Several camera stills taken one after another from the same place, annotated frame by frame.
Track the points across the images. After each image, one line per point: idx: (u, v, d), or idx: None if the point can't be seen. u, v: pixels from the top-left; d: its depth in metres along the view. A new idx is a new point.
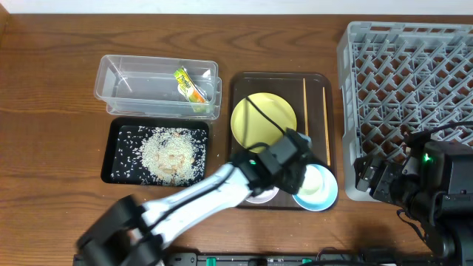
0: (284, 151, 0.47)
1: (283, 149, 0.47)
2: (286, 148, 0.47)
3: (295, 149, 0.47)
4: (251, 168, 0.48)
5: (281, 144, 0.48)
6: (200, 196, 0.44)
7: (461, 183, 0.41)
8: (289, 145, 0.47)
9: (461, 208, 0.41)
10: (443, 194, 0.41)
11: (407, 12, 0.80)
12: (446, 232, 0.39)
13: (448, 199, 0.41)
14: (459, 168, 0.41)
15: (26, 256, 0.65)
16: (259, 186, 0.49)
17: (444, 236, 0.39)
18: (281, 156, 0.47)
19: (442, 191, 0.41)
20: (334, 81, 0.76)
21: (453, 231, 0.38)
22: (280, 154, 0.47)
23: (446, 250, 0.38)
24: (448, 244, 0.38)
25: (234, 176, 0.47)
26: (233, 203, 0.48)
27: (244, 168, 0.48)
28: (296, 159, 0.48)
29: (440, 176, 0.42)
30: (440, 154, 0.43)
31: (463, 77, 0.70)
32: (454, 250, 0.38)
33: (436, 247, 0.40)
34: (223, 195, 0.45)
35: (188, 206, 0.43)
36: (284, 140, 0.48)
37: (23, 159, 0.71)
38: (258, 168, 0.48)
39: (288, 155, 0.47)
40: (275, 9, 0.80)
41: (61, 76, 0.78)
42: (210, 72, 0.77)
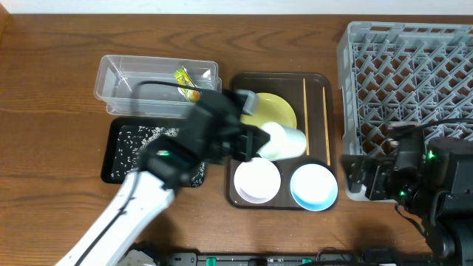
0: (199, 121, 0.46)
1: (197, 120, 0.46)
2: (198, 118, 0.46)
3: (208, 113, 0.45)
4: (167, 160, 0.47)
5: (192, 117, 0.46)
6: (111, 225, 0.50)
7: (465, 183, 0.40)
8: (200, 114, 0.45)
9: (463, 208, 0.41)
10: (446, 193, 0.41)
11: (407, 12, 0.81)
12: (446, 232, 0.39)
13: (451, 199, 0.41)
14: (463, 168, 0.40)
15: (25, 257, 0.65)
16: (184, 169, 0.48)
17: (443, 236, 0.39)
18: (198, 126, 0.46)
19: (444, 190, 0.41)
20: (334, 82, 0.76)
21: (454, 233, 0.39)
22: (196, 125, 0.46)
23: (446, 250, 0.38)
24: (448, 244, 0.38)
25: (140, 188, 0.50)
26: (156, 205, 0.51)
27: (158, 163, 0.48)
28: (218, 127, 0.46)
29: (443, 174, 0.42)
30: (445, 152, 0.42)
31: (463, 77, 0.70)
32: (455, 250, 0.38)
33: (437, 247, 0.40)
34: (131, 212, 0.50)
35: (103, 240, 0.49)
36: (194, 111, 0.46)
37: (22, 159, 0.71)
38: (178, 151, 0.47)
39: (202, 125, 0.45)
40: (275, 9, 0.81)
41: (60, 76, 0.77)
42: (210, 73, 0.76)
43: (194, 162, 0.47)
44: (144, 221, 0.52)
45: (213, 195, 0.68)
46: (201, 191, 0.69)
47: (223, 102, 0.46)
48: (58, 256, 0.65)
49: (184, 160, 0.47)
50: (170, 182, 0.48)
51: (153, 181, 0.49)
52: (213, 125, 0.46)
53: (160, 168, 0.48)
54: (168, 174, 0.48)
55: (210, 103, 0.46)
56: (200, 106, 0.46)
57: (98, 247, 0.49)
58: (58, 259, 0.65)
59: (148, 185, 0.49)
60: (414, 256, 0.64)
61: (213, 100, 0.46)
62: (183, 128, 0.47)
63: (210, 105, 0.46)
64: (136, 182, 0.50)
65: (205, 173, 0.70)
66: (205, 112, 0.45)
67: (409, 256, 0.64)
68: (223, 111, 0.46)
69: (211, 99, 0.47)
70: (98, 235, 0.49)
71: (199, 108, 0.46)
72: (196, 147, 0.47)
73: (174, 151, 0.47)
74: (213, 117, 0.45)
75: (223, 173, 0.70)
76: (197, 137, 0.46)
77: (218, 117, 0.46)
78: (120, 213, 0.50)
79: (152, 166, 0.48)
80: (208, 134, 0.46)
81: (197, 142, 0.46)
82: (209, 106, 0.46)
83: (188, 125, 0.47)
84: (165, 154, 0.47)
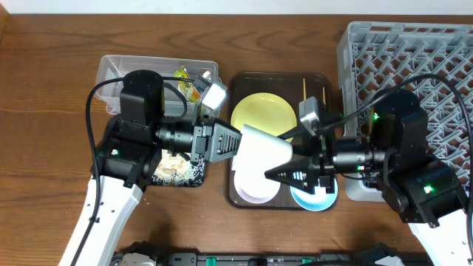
0: (137, 108, 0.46)
1: (134, 108, 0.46)
2: (128, 108, 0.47)
3: (141, 98, 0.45)
4: (123, 155, 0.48)
5: (127, 107, 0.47)
6: (87, 236, 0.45)
7: (412, 139, 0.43)
8: (134, 102, 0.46)
9: (412, 162, 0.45)
10: (395, 154, 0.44)
11: (407, 12, 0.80)
12: (400, 189, 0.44)
13: (400, 157, 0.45)
14: (408, 128, 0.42)
15: (25, 256, 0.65)
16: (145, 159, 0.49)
17: (397, 193, 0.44)
18: (138, 114, 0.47)
19: (393, 150, 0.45)
20: (334, 82, 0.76)
21: (404, 188, 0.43)
22: (137, 113, 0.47)
23: (402, 205, 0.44)
24: (401, 198, 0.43)
25: (106, 189, 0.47)
26: (130, 204, 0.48)
27: (116, 162, 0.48)
28: (150, 106, 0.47)
29: (391, 133, 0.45)
30: (390, 113, 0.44)
31: (463, 77, 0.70)
32: (409, 202, 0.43)
33: (394, 201, 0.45)
34: (106, 215, 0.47)
35: (83, 254, 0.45)
36: (125, 101, 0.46)
37: (22, 159, 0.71)
38: (131, 145, 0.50)
39: (132, 110, 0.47)
40: (275, 9, 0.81)
41: (60, 76, 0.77)
42: (210, 73, 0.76)
43: (150, 150, 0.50)
44: (121, 225, 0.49)
45: (213, 195, 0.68)
46: (202, 191, 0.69)
47: (157, 82, 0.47)
48: (59, 255, 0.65)
49: (140, 150, 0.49)
50: (132, 179, 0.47)
51: (116, 179, 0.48)
52: (151, 108, 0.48)
53: (120, 165, 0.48)
54: (128, 169, 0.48)
55: (140, 86, 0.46)
56: (129, 94, 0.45)
57: (80, 262, 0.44)
58: (58, 259, 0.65)
59: (114, 185, 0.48)
60: (414, 256, 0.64)
61: (136, 85, 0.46)
62: (125, 121, 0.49)
63: (139, 89, 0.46)
64: (100, 187, 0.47)
65: (205, 173, 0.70)
66: (139, 97, 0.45)
67: (409, 256, 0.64)
68: (154, 92, 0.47)
69: (141, 83, 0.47)
70: (77, 251, 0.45)
71: (128, 96, 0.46)
72: (145, 135, 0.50)
73: (125, 145, 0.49)
74: (147, 101, 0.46)
75: (223, 173, 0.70)
76: (142, 124, 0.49)
77: (150, 98, 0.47)
78: (93, 222, 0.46)
79: (111, 168, 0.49)
80: (151, 119, 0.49)
81: (145, 129, 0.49)
82: (138, 90, 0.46)
83: (128, 117, 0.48)
84: (118, 153, 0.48)
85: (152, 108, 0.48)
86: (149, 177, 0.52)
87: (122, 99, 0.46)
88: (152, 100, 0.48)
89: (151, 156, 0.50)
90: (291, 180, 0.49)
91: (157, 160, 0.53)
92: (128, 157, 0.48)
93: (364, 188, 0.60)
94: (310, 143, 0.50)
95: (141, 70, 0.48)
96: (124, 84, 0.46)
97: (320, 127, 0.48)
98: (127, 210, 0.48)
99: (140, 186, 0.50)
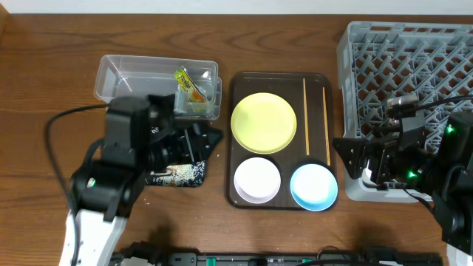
0: (123, 128, 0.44)
1: (120, 128, 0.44)
2: (117, 128, 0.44)
3: (128, 118, 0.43)
4: (101, 184, 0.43)
5: (111, 128, 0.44)
6: None
7: None
8: (119, 122, 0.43)
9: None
10: (461, 169, 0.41)
11: (407, 12, 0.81)
12: (456, 207, 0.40)
13: (465, 175, 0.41)
14: None
15: (26, 256, 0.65)
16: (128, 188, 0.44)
17: (454, 213, 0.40)
18: (123, 134, 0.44)
19: (459, 165, 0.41)
20: (334, 82, 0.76)
21: (465, 207, 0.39)
22: (121, 134, 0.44)
23: (455, 225, 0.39)
24: (457, 218, 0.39)
25: (83, 227, 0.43)
26: (112, 239, 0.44)
27: (93, 193, 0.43)
28: (137, 125, 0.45)
29: (460, 148, 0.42)
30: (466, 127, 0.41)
31: (463, 77, 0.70)
32: (463, 225, 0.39)
33: (446, 222, 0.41)
34: (88, 254, 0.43)
35: None
36: (110, 122, 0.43)
37: (22, 159, 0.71)
38: (111, 171, 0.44)
39: (120, 131, 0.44)
40: (275, 9, 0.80)
41: (61, 77, 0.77)
42: (210, 73, 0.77)
43: (132, 176, 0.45)
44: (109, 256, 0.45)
45: (213, 195, 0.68)
46: (202, 191, 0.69)
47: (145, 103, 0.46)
48: (59, 255, 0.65)
49: (121, 176, 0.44)
50: (112, 212, 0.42)
51: (94, 216, 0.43)
52: (138, 130, 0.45)
53: (96, 197, 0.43)
54: (107, 201, 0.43)
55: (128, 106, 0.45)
56: (115, 114, 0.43)
57: None
58: (58, 259, 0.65)
59: (92, 222, 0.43)
60: (414, 256, 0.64)
61: (123, 105, 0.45)
62: (107, 144, 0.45)
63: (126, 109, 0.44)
64: (76, 225, 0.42)
65: (205, 173, 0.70)
66: (126, 117, 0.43)
67: (409, 256, 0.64)
68: (143, 112, 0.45)
69: (128, 103, 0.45)
70: None
71: (114, 116, 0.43)
72: (128, 159, 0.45)
73: (103, 174, 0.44)
74: (133, 122, 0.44)
75: (223, 172, 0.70)
76: (126, 148, 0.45)
77: (137, 118, 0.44)
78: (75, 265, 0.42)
79: (88, 202, 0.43)
80: (137, 142, 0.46)
81: (131, 153, 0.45)
82: (125, 110, 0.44)
83: (112, 140, 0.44)
84: (94, 185, 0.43)
85: (139, 127, 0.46)
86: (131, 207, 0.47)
87: (107, 120, 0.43)
88: (139, 123, 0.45)
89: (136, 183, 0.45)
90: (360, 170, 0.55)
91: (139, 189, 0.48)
92: (108, 186, 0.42)
93: (364, 189, 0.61)
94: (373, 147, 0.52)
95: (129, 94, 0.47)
96: (111, 104, 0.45)
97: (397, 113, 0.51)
98: (109, 246, 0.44)
99: (123, 217, 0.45)
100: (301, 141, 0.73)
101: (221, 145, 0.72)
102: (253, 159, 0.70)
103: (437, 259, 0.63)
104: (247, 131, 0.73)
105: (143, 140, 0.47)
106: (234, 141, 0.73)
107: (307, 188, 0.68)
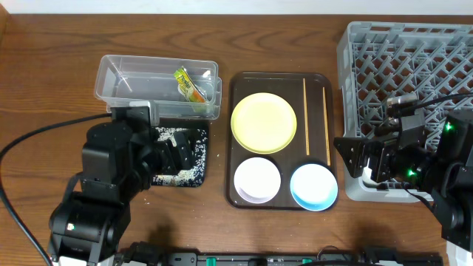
0: (101, 164, 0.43)
1: (97, 165, 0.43)
2: (95, 165, 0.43)
3: (107, 153, 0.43)
4: (80, 227, 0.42)
5: (89, 164, 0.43)
6: None
7: None
8: (97, 158, 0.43)
9: None
10: (460, 166, 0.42)
11: (407, 12, 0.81)
12: (456, 204, 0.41)
13: (464, 171, 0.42)
14: None
15: (25, 256, 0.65)
16: (111, 228, 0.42)
17: (454, 209, 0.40)
18: (102, 169, 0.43)
19: (458, 162, 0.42)
20: (334, 81, 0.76)
21: (464, 204, 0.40)
22: (100, 169, 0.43)
23: (454, 222, 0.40)
24: (457, 214, 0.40)
25: None
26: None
27: (73, 237, 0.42)
28: (117, 159, 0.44)
29: (459, 145, 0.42)
30: (464, 124, 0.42)
31: (463, 77, 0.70)
32: (463, 222, 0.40)
33: (446, 219, 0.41)
34: None
35: None
36: (87, 157, 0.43)
37: (22, 159, 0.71)
38: (93, 207, 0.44)
39: (98, 167, 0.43)
40: (275, 9, 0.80)
41: (61, 77, 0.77)
42: (210, 72, 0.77)
43: (114, 213, 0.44)
44: None
45: (213, 195, 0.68)
46: (202, 191, 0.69)
47: (124, 135, 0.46)
48: None
49: (103, 213, 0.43)
50: (94, 257, 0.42)
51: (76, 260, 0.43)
52: (119, 164, 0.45)
53: (77, 241, 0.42)
54: (89, 244, 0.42)
55: (106, 140, 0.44)
56: (93, 149, 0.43)
57: None
58: None
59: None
60: (414, 256, 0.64)
61: (102, 138, 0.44)
62: (87, 179, 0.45)
63: (103, 144, 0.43)
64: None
65: (205, 174, 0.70)
66: (102, 153, 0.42)
67: (409, 256, 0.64)
68: (120, 145, 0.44)
69: (106, 134, 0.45)
70: None
71: (92, 151, 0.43)
72: (110, 193, 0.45)
73: (83, 213, 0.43)
74: (113, 157, 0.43)
75: (223, 173, 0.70)
76: (106, 182, 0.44)
77: (116, 153, 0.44)
78: None
79: (70, 244, 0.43)
80: (117, 176, 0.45)
81: (111, 188, 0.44)
82: (103, 145, 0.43)
83: (91, 174, 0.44)
84: (75, 227, 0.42)
85: (119, 160, 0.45)
86: (115, 244, 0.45)
87: (86, 155, 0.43)
88: (119, 157, 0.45)
89: (119, 221, 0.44)
90: (357, 167, 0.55)
91: (124, 224, 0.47)
92: (88, 224, 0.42)
93: (364, 188, 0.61)
94: (372, 146, 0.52)
95: (108, 122, 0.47)
96: (88, 139, 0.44)
97: (396, 111, 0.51)
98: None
99: (106, 257, 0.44)
100: (301, 141, 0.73)
101: (221, 145, 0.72)
102: (253, 159, 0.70)
103: (437, 259, 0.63)
104: (247, 131, 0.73)
105: (124, 174, 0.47)
106: (233, 141, 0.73)
107: (307, 188, 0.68)
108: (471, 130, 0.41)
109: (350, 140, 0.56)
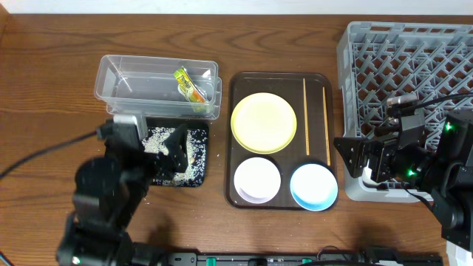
0: (94, 209, 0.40)
1: (90, 210, 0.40)
2: (88, 207, 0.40)
3: (98, 201, 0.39)
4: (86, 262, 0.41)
5: (81, 207, 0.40)
6: None
7: None
8: (90, 204, 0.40)
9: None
10: (460, 165, 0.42)
11: (407, 12, 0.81)
12: (455, 204, 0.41)
13: (464, 171, 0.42)
14: None
15: (25, 256, 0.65)
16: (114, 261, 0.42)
17: (454, 209, 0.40)
18: (95, 213, 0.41)
19: (458, 162, 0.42)
20: (334, 81, 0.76)
21: (464, 204, 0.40)
22: (93, 212, 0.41)
23: (454, 222, 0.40)
24: (456, 215, 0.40)
25: None
26: None
27: None
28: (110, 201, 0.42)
29: (459, 145, 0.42)
30: (464, 124, 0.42)
31: (463, 77, 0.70)
32: (463, 222, 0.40)
33: (446, 219, 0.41)
34: None
35: None
36: (79, 202, 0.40)
37: (22, 159, 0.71)
38: (94, 241, 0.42)
39: (92, 210, 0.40)
40: (275, 9, 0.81)
41: (61, 77, 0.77)
42: (210, 73, 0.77)
43: (115, 247, 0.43)
44: None
45: (213, 195, 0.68)
46: (201, 191, 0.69)
47: (113, 177, 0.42)
48: None
49: (104, 250, 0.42)
50: None
51: None
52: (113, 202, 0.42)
53: None
54: None
55: (95, 185, 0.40)
56: (83, 196, 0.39)
57: None
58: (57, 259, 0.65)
59: None
60: (414, 256, 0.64)
61: (91, 181, 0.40)
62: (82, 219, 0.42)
63: (94, 188, 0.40)
64: None
65: (205, 173, 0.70)
66: (94, 201, 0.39)
67: (409, 256, 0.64)
68: (114, 187, 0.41)
69: (96, 176, 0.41)
70: None
71: (83, 197, 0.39)
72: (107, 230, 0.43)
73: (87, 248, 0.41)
74: (104, 202, 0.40)
75: (223, 172, 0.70)
76: (103, 223, 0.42)
77: (109, 196, 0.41)
78: None
79: None
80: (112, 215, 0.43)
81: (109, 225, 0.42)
82: (94, 190, 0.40)
83: (85, 216, 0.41)
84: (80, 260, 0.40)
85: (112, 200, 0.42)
86: None
87: (77, 199, 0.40)
88: (109, 199, 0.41)
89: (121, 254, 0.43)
90: (356, 166, 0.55)
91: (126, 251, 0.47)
92: (94, 258, 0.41)
93: (364, 188, 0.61)
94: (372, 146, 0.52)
95: (94, 159, 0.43)
96: (77, 185, 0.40)
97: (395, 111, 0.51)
98: None
99: None
100: (301, 141, 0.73)
101: (221, 145, 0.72)
102: (253, 159, 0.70)
103: (437, 259, 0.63)
104: (247, 131, 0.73)
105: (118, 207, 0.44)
106: (233, 141, 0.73)
107: (307, 188, 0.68)
108: (470, 130, 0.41)
109: (349, 140, 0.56)
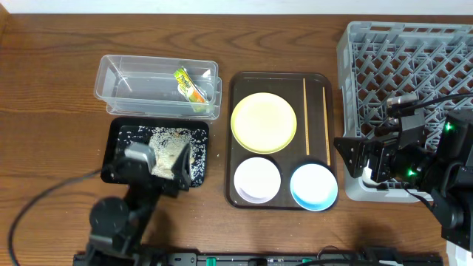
0: (108, 246, 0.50)
1: (106, 245, 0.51)
2: (103, 244, 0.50)
3: (109, 239, 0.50)
4: None
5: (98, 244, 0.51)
6: None
7: None
8: (104, 242, 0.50)
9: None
10: (460, 165, 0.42)
11: (407, 12, 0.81)
12: (455, 204, 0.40)
13: (464, 171, 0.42)
14: None
15: (25, 257, 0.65)
16: None
17: (454, 208, 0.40)
18: (111, 247, 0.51)
19: (458, 162, 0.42)
20: (334, 81, 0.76)
21: (464, 204, 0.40)
22: (108, 247, 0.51)
23: (454, 221, 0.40)
24: (456, 215, 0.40)
25: None
26: None
27: None
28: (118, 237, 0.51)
29: (459, 145, 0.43)
30: (464, 124, 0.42)
31: (463, 77, 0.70)
32: (463, 222, 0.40)
33: (446, 219, 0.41)
34: None
35: None
36: (96, 241, 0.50)
37: (22, 159, 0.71)
38: None
39: (106, 245, 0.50)
40: (275, 9, 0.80)
41: (61, 77, 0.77)
42: (210, 72, 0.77)
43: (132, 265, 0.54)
44: None
45: (213, 195, 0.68)
46: (201, 191, 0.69)
47: (120, 219, 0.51)
48: (58, 256, 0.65)
49: None
50: None
51: None
52: (123, 236, 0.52)
53: None
54: None
55: (107, 226, 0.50)
56: (97, 236, 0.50)
57: None
58: (58, 259, 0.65)
59: None
60: (414, 256, 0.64)
61: (103, 224, 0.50)
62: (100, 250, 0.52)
63: (106, 230, 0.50)
64: None
65: (205, 174, 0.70)
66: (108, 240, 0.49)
67: (409, 256, 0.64)
68: (120, 228, 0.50)
69: (106, 219, 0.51)
70: None
71: (98, 238, 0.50)
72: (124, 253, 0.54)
73: None
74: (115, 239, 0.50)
75: (223, 172, 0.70)
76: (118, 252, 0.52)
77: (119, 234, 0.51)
78: None
79: None
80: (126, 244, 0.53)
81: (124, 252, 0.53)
82: (106, 232, 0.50)
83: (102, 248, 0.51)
84: None
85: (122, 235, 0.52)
86: None
87: (93, 240, 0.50)
88: (123, 232, 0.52)
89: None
90: (357, 165, 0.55)
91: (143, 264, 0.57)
92: None
93: (364, 188, 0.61)
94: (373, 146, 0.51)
95: (105, 200, 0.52)
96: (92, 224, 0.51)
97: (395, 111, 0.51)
98: None
99: None
100: (301, 141, 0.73)
101: (221, 145, 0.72)
102: (253, 159, 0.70)
103: (437, 259, 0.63)
104: (247, 131, 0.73)
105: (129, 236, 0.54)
106: (233, 141, 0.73)
107: (307, 188, 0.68)
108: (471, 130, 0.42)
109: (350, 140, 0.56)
